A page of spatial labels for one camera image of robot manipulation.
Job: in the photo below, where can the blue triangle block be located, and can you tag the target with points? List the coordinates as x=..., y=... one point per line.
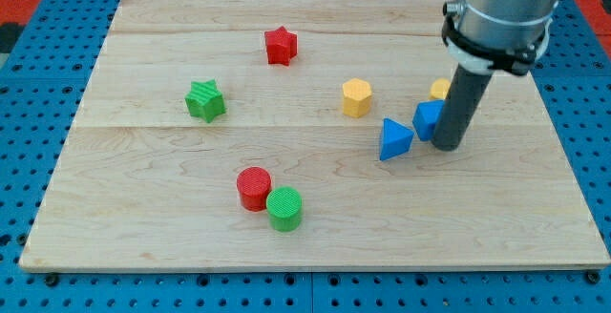
x=395, y=139

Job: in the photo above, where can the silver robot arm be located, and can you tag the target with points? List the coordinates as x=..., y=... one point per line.
x=515, y=10

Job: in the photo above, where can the red cylinder block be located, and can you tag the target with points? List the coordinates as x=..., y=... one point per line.
x=253, y=185

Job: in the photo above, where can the green cylinder block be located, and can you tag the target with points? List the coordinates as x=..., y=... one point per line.
x=284, y=208

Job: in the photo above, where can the yellow hexagon block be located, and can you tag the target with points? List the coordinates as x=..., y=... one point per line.
x=357, y=95

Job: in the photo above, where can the wooden board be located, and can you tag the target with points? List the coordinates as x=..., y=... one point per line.
x=141, y=186

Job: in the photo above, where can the red star block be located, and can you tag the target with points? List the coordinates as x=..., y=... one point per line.
x=281, y=46

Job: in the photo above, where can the green star block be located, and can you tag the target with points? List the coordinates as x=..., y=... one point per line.
x=205, y=100

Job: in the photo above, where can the blue cube block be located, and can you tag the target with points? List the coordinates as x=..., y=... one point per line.
x=425, y=118

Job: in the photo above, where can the yellow block behind rod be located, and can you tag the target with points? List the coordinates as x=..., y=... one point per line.
x=439, y=88

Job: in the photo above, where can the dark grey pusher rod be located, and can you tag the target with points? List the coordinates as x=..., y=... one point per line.
x=460, y=104

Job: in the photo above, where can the black cable clamp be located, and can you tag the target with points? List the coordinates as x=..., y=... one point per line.
x=482, y=44

